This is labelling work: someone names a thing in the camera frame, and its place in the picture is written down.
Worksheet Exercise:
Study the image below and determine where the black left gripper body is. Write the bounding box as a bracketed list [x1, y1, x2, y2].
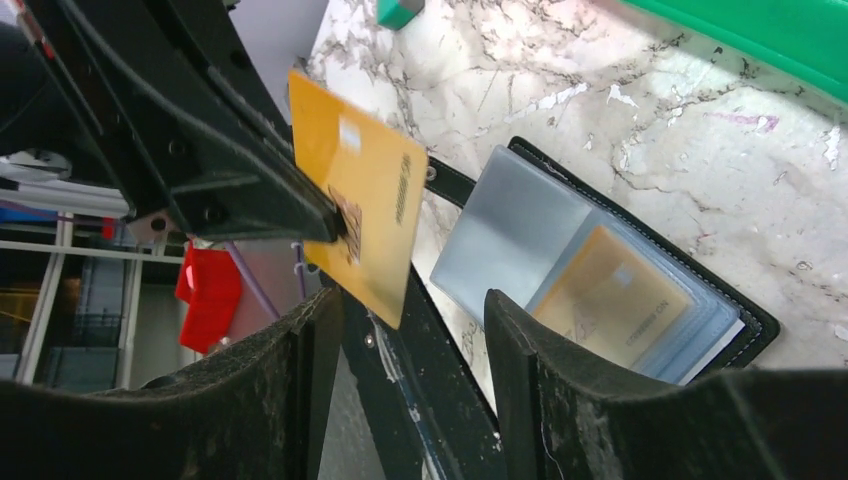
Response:
[1, 1, 132, 218]

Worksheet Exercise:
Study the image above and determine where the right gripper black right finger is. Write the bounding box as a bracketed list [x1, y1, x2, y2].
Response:
[484, 290, 847, 479]

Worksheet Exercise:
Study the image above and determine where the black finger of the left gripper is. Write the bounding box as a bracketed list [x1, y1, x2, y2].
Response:
[26, 1, 344, 243]

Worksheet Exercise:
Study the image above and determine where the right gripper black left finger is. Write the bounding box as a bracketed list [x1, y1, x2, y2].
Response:
[1, 288, 344, 479]

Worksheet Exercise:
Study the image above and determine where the gold credit card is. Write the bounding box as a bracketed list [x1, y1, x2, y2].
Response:
[289, 71, 428, 329]
[532, 226, 694, 368]

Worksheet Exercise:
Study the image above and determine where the black leather card holder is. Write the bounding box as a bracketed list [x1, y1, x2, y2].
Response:
[427, 137, 780, 385]

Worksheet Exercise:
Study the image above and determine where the small green eraser block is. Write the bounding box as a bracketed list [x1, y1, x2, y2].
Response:
[376, 0, 425, 31]

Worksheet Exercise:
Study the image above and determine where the green plastic bin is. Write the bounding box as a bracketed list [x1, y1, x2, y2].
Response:
[629, 0, 847, 107]

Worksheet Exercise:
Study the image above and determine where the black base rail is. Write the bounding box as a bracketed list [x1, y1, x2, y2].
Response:
[342, 270, 507, 479]

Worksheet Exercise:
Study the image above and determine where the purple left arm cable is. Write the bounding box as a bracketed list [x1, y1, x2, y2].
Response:
[221, 239, 309, 323]

